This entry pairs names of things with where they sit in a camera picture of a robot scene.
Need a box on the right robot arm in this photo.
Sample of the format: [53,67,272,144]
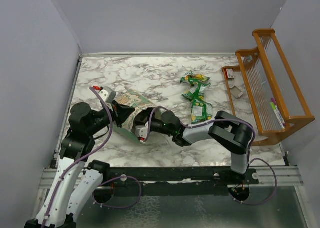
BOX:
[133,107,256,184]

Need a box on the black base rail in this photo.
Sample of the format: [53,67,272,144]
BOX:
[88,160,259,197]

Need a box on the small grey cardboard box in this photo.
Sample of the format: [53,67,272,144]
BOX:
[230,85,244,98]

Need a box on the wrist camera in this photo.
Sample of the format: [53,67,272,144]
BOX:
[100,87,117,103]
[135,123,149,143]

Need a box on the red white small box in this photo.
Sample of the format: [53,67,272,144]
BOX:
[225,68,235,80]

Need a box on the green marker pen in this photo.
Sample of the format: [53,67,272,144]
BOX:
[270,102,285,129]

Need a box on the purple marker pen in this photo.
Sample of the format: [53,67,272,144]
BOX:
[271,98,285,124]

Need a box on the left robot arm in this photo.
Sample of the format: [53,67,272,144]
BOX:
[25,101,135,228]

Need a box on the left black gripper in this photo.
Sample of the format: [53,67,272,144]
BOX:
[87,99,136,136]

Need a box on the green printed paper bag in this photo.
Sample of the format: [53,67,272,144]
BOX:
[114,89,173,144]

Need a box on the wooden tiered rack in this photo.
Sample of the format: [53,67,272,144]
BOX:
[222,28,315,146]

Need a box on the yellow green snack packet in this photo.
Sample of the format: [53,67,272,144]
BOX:
[179,70,210,86]

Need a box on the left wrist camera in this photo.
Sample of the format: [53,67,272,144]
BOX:
[100,87,117,103]

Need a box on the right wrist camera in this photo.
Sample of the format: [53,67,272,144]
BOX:
[135,123,149,143]

